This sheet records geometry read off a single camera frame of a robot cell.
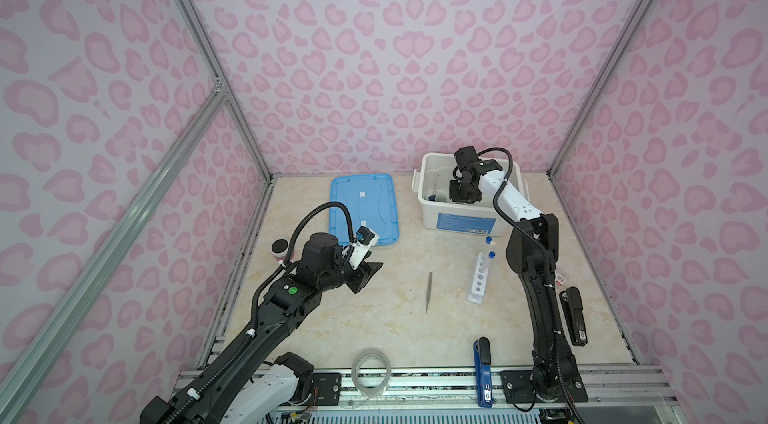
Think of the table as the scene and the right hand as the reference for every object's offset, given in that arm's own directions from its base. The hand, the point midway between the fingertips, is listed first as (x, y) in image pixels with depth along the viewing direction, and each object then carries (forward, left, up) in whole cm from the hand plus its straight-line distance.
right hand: (459, 193), depth 103 cm
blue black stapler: (-50, -1, -5) cm, 50 cm away
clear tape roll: (-58, +27, -6) cm, 64 cm away
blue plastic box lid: (+4, +31, -8) cm, 33 cm away
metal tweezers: (-31, +11, -9) cm, 34 cm away
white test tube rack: (-31, -3, -4) cm, 31 cm away
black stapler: (-35, -28, -5) cm, 45 cm away
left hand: (-31, +26, +12) cm, 42 cm away
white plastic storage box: (-10, +6, +1) cm, 12 cm away
